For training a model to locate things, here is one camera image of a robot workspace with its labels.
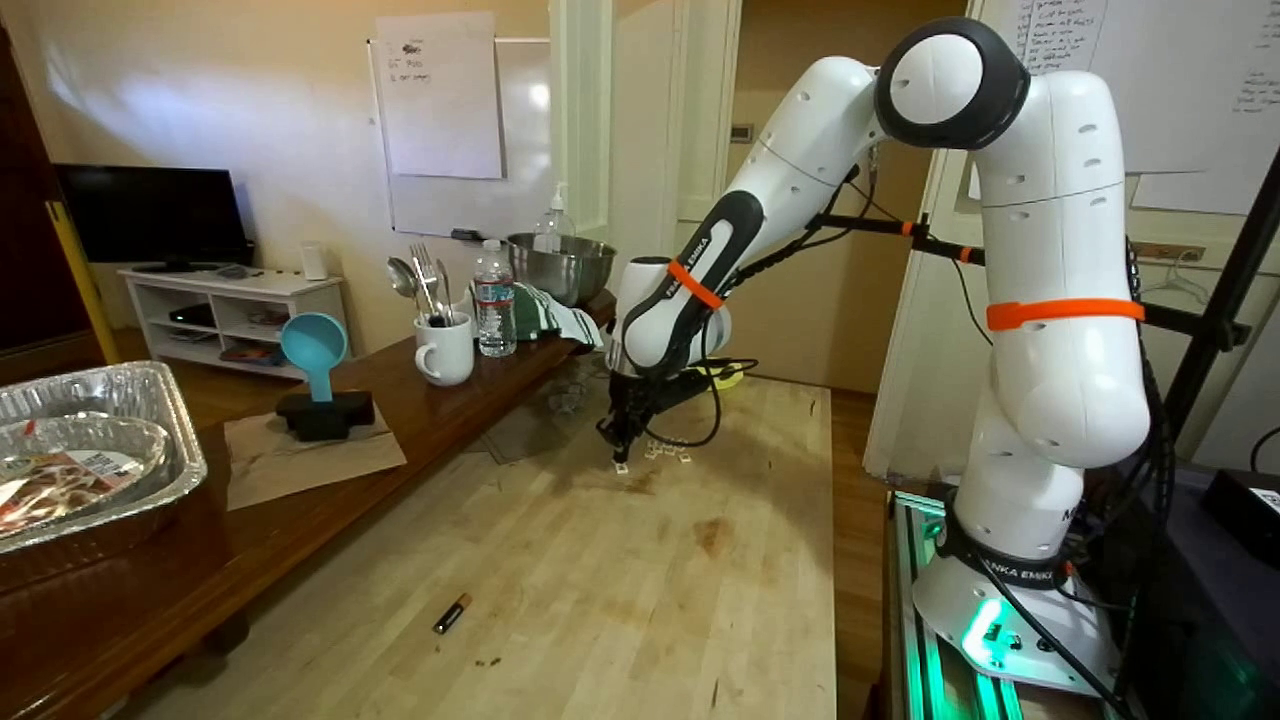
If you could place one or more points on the yellow banana-shaped dish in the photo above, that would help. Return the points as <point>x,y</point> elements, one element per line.
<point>725,377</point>

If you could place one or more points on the white mug with utensils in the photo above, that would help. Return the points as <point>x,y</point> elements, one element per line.
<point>444,351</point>

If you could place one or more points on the cluster of letter tiles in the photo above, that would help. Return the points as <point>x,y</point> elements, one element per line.
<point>654,459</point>

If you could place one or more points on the white tv shelf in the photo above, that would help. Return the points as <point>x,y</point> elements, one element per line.
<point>227,320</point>

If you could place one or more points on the green striped towel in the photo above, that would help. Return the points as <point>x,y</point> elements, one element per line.
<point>546,319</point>

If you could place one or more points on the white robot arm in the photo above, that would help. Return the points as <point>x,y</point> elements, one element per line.
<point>1064,385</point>

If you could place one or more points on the white wall paper sheet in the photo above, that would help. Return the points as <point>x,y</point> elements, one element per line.
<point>436,94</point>

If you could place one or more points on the black stand block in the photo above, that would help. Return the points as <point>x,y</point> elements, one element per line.
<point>326,421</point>

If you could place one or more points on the crumpled clear plastic wrap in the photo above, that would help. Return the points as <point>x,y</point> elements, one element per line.
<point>566,398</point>

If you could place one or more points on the brown paper sheet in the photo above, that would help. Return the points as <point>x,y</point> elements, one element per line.
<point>270,461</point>

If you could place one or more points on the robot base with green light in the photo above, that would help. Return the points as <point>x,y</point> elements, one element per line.
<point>971,645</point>

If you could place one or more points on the dark wooden side table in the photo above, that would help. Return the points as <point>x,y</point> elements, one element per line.
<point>94,619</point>

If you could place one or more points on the teal measuring cup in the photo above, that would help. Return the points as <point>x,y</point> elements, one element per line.
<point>314,344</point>

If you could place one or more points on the black television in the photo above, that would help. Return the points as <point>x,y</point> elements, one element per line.
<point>173,217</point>

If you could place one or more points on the clear water bottle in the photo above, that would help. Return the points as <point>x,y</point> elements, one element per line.
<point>494,301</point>

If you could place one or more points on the aluminium foil tray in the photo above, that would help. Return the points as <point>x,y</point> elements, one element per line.
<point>94,450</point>

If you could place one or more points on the black marker pen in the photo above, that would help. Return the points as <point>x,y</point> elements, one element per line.
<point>448,612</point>

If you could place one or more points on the clear soap pump bottle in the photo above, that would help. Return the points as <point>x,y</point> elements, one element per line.
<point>551,228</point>

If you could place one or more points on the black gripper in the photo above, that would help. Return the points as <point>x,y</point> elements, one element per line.
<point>636,400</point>

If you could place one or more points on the large steel mixing bowl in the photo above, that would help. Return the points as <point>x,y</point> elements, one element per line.
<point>574,272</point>

